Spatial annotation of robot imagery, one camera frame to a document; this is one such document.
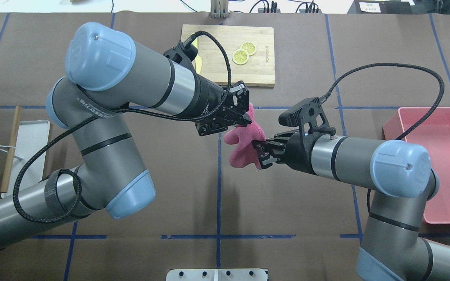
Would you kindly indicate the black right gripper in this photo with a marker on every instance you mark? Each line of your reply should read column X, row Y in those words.
column 298, row 153

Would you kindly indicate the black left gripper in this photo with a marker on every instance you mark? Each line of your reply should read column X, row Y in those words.
column 208, row 98

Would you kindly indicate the pink grey cloth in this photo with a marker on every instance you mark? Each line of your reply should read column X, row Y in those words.
column 241, row 137

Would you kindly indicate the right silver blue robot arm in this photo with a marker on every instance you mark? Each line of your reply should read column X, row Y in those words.
column 402, row 177

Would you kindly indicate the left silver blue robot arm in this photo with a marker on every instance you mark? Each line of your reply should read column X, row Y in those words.
column 108, row 74

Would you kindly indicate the yellow plastic knife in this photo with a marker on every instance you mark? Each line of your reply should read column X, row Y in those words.
column 197, row 62

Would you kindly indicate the wooden cutting board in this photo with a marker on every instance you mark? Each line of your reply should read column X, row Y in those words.
column 259, row 71

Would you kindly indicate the black orange connector board far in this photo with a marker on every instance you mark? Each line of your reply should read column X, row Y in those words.
column 269, row 7

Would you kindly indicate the black orange connector board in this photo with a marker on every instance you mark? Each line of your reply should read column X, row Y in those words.
column 308, row 8
column 269, row 7

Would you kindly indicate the black orange connector board near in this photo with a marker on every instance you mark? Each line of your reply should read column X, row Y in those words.
column 308, row 8

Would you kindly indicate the black box with label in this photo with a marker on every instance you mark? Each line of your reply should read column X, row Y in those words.
column 380, row 7

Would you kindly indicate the pink plastic bin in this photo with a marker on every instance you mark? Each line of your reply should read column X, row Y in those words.
column 440, row 171

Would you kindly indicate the white rack tray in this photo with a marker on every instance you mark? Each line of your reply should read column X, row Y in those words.
column 31, row 137

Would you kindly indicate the wooden rack rod inner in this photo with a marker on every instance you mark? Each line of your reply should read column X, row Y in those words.
column 11, row 150

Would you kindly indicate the lemon slice far from handle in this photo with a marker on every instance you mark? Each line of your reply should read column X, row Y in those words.
column 239, row 57

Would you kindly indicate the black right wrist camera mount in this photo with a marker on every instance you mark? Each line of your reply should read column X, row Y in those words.
column 308, row 115

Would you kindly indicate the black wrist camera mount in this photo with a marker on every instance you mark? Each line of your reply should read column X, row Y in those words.
column 182, row 54
column 308, row 115

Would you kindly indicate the lemon slice near handle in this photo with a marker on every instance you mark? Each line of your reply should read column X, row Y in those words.
column 249, row 47

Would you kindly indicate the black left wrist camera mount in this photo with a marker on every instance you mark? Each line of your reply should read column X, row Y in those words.
column 182, row 54

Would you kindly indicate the aluminium frame post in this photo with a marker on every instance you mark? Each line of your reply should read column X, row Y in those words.
column 219, row 9

